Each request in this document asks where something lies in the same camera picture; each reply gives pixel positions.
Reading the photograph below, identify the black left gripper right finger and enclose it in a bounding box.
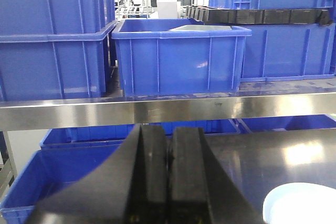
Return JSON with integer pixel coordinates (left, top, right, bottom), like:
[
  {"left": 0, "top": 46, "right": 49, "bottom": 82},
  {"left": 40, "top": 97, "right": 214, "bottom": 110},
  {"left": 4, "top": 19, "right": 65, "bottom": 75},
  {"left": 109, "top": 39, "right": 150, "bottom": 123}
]
[{"left": 169, "top": 127, "right": 263, "bottom": 223}]

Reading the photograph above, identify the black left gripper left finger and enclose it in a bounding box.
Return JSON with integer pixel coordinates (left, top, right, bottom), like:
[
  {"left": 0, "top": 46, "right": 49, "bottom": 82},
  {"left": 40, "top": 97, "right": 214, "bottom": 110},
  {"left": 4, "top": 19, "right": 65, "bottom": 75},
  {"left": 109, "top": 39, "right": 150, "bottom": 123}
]
[{"left": 26, "top": 124, "right": 167, "bottom": 223}]

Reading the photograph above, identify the light blue plate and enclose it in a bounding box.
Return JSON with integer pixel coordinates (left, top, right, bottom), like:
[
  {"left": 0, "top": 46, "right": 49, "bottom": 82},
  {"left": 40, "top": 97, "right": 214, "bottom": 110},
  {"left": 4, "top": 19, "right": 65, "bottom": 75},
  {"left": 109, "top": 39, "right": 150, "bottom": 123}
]
[{"left": 262, "top": 183, "right": 335, "bottom": 223}]

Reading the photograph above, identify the lower blue plastic crate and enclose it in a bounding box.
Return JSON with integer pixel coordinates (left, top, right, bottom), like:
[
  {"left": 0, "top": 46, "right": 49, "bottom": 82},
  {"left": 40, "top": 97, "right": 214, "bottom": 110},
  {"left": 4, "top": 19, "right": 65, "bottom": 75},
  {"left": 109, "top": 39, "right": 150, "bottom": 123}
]
[{"left": 1, "top": 144, "right": 120, "bottom": 223}]

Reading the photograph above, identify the blue plastic crate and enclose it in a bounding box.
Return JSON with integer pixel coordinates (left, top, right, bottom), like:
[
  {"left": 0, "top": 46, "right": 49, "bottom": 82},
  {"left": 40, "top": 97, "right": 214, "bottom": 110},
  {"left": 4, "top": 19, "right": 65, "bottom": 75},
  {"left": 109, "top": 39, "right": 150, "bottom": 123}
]
[
  {"left": 1, "top": 144, "right": 120, "bottom": 223},
  {"left": 112, "top": 18, "right": 252, "bottom": 97},
  {"left": 1, "top": 0, "right": 116, "bottom": 102},
  {"left": 208, "top": 0, "right": 335, "bottom": 82}
]

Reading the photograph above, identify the middle blue plastic crate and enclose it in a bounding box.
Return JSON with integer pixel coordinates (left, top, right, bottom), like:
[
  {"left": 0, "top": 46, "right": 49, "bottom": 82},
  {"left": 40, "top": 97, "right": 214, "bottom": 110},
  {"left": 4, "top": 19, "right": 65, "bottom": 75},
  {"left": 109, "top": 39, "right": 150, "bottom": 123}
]
[{"left": 112, "top": 18, "right": 252, "bottom": 97}]

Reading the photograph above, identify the right blue plastic crate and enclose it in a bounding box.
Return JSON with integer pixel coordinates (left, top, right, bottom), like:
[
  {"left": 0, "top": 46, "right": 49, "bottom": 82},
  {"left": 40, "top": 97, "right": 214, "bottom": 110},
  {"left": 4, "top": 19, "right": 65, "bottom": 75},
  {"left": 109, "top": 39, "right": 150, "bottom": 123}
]
[{"left": 208, "top": 0, "right": 335, "bottom": 82}]

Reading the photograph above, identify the left blue plastic crate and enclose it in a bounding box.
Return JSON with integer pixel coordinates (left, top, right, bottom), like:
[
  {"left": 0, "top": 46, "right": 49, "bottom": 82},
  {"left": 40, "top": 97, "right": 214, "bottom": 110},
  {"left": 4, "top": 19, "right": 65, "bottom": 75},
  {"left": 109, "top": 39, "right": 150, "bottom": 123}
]
[{"left": 1, "top": 0, "right": 116, "bottom": 102}]

